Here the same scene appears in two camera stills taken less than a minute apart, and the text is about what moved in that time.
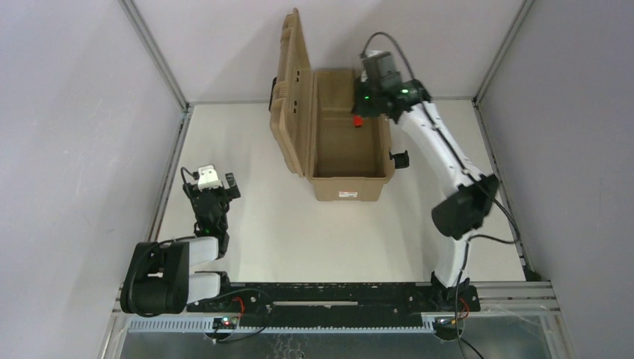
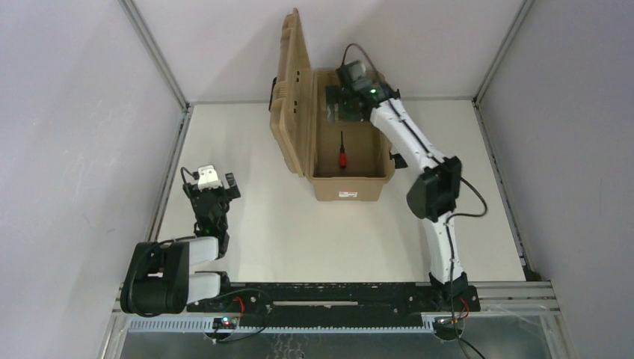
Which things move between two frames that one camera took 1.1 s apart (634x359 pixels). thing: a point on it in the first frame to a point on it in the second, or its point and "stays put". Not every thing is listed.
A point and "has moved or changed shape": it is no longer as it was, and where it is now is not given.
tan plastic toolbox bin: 318,132 stays put
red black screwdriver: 357,121 has moved or changed shape
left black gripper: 211,193 stays put
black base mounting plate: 341,304 stays put
